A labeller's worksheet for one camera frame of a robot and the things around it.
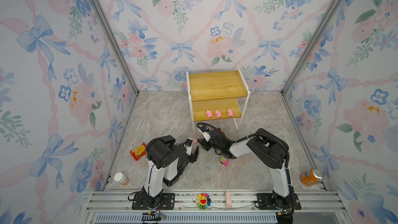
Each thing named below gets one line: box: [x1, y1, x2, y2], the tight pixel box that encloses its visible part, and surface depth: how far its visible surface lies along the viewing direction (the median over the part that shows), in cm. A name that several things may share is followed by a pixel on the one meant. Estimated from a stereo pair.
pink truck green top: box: [219, 156, 230, 167], surface depth 86 cm
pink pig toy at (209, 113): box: [206, 109, 213, 119], surface depth 87 cm
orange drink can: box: [299, 167, 325, 187], surface depth 74 cm
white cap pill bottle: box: [114, 172, 130, 187], surface depth 76 cm
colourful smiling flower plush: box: [195, 192, 211, 210], surface depth 75 cm
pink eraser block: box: [225, 191, 232, 208], surface depth 74 cm
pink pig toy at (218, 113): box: [215, 109, 222, 119], surface depth 87 cm
